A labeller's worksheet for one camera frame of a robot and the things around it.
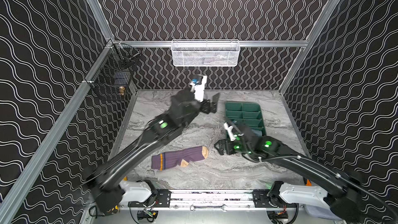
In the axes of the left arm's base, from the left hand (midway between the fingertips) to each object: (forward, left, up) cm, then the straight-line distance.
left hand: (210, 90), depth 60 cm
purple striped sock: (-10, +15, -43) cm, 46 cm away
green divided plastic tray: (+25, -28, -44) cm, 58 cm away
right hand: (-9, -5, -28) cm, 30 cm away
